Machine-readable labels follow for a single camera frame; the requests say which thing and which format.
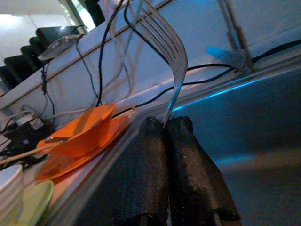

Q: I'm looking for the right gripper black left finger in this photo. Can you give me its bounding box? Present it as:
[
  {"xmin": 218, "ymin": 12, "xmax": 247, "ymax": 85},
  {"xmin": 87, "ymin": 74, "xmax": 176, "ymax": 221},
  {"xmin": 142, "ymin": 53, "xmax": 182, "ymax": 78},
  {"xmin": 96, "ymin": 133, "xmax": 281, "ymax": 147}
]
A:
[{"xmin": 112, "ymin": 116, "xmax": 170, "ymax": 226}]

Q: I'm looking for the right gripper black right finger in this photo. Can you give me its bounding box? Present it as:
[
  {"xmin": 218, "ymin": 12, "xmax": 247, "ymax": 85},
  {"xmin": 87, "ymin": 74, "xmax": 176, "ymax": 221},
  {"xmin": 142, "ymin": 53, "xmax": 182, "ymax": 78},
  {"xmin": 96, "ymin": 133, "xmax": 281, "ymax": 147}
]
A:
[{"xmin": 165, "ymin": 115, "xmax": 242, "ymax": 226}]

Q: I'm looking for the green plate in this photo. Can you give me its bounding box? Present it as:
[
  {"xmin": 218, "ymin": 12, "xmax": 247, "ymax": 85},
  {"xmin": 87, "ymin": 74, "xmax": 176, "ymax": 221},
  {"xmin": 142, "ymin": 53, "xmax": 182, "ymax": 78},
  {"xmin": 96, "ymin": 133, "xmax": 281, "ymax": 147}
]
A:
[{"xmin": 14, "ymin": 180, "xmax": 55, "ymax": 226}]

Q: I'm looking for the metal fork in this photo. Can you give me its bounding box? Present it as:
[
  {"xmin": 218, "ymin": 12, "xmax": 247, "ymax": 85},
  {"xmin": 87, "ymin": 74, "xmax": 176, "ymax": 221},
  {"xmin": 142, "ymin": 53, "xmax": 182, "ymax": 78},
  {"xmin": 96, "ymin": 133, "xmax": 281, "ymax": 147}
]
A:
[{"xmin": 137, "ymin": 0, "xmax": 189, "ymax": 129}]

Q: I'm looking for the white bowl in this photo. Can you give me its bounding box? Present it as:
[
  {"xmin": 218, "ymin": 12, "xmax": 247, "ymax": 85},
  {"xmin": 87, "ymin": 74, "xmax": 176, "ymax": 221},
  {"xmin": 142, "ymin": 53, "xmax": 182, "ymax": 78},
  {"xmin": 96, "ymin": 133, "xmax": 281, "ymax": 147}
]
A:
[{"xmin": 0, "ymin": 164, "xmax": 24, "ymax": 217}]

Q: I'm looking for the orange bowl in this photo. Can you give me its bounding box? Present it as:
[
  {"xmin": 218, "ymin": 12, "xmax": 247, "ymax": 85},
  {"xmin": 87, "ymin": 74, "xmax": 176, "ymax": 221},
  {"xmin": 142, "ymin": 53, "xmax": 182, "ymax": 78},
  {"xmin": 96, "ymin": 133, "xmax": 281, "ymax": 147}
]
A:
[{"xmin": 37, "ymin": 103, "xmax": 117, "ymax": 157}]

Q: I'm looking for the orange plate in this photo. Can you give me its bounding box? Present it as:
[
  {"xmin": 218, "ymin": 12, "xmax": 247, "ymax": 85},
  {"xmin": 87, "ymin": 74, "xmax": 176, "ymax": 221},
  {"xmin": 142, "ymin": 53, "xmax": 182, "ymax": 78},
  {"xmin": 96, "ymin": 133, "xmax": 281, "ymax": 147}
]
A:
[{"xmin": 35, "ymin": 115, "xmax": 131, "ymax": 182}]

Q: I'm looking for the stainless steel sink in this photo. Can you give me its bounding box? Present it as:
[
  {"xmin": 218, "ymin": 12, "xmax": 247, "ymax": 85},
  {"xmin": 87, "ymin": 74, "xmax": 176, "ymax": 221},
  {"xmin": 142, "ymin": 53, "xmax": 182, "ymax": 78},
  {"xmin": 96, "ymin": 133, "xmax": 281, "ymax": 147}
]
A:
[{"xmin": 54, "ymin": 56, "xmax": 301, "ymax": 226}]

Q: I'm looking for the wooden chopstick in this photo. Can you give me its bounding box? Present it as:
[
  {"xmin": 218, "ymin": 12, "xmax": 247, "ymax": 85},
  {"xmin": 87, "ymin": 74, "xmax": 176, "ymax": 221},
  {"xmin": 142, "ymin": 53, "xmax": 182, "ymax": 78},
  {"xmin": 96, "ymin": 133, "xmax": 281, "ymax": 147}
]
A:
[{"xmin": 0, "ymin": 145, "xmax": 54, "ymax": 165}]

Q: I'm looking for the black power strip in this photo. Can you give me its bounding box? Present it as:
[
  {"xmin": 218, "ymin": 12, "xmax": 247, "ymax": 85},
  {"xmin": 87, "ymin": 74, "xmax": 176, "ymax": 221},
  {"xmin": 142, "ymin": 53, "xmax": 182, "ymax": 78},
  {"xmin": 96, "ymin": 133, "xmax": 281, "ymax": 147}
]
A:
[{"xmin": 0, "ymin": 117, "xmax": 56, "ymax": 165}]

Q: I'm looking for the steel faucet with blue handle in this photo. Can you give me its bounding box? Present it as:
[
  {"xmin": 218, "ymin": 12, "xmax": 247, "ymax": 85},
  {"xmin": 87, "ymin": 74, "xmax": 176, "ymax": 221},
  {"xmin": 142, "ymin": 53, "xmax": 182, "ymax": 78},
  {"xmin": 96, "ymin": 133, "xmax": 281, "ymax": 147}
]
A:
[{"xmin": 206, "ymin": 0, "xmax": 256, "ymax": 73}]

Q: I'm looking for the black cable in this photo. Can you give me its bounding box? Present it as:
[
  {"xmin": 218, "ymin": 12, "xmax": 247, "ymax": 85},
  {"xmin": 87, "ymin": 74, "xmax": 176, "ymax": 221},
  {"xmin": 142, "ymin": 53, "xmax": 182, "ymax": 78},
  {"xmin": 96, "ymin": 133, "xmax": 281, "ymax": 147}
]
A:
[
  {"xmin": 112, "ymin": 39, "xmax": 301, "ymax": 118},
  {"xmin": 95, "ymin": 0, "xmax": 125, "ymax": 106}
]

